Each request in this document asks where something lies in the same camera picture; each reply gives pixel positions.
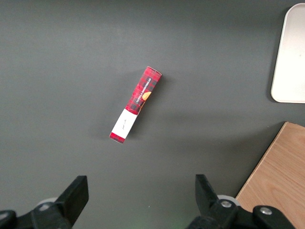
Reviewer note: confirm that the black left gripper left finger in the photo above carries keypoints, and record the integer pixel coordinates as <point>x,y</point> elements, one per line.
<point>59,214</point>

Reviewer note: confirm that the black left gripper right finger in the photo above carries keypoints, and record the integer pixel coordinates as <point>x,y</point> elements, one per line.
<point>214,214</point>

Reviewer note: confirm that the beige rectangular tray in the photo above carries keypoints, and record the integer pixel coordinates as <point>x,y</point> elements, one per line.
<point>291,59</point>

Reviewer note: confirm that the wooden drawer cabinet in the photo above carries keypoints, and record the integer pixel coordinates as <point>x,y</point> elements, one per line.
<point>278,181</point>

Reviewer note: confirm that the red plaid cookie box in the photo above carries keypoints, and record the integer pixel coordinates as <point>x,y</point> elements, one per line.
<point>138,102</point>

